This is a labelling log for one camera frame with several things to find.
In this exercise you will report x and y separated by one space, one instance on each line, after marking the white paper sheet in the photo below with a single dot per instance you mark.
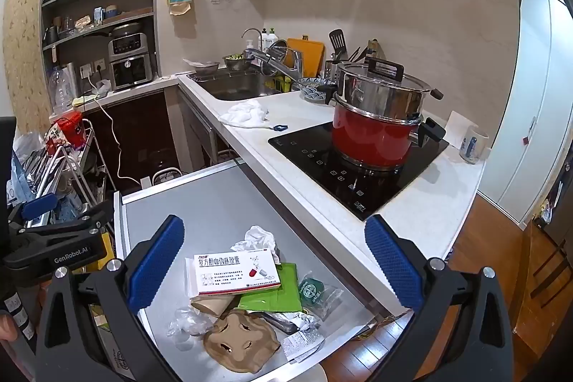
454 127

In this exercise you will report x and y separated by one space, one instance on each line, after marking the white wall socket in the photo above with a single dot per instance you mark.
96 66

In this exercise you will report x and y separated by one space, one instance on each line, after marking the person's left hand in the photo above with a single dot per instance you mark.
5 327

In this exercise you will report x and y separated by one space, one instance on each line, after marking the red plastic bag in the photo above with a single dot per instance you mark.
67 131

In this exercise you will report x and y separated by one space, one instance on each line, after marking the dark brown base cabinet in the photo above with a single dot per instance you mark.
143 131

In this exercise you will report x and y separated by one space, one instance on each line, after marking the white mug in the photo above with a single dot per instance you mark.
473 147

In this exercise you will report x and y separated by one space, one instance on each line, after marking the black induction cooktop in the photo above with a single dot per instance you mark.
322 158

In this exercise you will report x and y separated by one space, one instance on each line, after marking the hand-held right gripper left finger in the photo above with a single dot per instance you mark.
156 261

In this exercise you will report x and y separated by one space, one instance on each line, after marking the silver air fryer oven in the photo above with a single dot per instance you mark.
130 68

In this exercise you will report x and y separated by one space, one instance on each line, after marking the cardboard tube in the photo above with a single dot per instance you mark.
210 305

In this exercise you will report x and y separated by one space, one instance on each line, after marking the brown paper face mask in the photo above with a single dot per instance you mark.
241 341

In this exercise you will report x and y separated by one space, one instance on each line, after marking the white and red medicine box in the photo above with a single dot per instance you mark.
232 274

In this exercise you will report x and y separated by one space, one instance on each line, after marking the steel utensil holder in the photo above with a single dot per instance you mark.
333 71

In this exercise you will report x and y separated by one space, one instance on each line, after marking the chrome kitchen faucet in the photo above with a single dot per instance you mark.
277 62

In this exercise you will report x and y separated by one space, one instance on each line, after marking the clear plastic bag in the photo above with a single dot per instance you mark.
27 149

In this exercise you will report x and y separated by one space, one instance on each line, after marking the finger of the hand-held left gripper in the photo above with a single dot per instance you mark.
40 203
89 218

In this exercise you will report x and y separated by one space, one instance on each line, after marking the blue patterned bowl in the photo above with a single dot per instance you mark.
313 91

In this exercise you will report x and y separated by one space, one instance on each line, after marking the clear packet with green label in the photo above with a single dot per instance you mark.
313 290

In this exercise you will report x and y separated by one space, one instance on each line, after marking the steel kitchen sink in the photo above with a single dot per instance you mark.
232 86

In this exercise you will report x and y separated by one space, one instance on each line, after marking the bowl of green vegetables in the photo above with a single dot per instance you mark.
233 60

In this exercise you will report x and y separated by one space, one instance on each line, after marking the steel bowl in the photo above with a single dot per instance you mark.
206 68

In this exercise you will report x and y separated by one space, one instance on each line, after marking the green paper packet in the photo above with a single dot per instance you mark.
273 297

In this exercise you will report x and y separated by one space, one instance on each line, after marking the white dish cloth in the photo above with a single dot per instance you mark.
244 115

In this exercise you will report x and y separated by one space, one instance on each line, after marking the steel steamer pot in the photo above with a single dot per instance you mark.
380 93

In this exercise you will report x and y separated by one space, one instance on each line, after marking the yellow cloth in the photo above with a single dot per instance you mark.
83 101

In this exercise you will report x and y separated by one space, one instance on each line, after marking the clear plastic wrap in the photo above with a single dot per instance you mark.
188 321

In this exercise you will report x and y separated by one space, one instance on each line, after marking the large clear water bottle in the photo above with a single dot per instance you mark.
62 91

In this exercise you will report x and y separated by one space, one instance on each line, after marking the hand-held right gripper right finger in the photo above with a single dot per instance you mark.
394 265

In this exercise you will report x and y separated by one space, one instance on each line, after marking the white cabinet door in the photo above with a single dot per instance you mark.
528 95

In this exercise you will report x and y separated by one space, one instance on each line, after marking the white dish soap bottle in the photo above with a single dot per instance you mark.
272 36

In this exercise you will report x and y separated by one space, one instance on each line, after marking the blue plastic clip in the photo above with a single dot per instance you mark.
280 125

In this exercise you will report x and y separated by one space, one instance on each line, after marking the red cooking pot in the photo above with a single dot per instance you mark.
371 136

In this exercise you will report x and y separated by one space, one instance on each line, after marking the orange cutting board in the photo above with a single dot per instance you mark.
309 55

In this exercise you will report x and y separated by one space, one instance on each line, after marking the silver foil packet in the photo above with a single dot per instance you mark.
280 319

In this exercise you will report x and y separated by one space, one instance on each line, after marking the glass pot lid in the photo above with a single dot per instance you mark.
382 66

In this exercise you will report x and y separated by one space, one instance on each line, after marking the crumpled white tissue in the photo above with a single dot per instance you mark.
257 236

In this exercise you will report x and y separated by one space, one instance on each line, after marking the black slotted spatula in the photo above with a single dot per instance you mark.
336 39

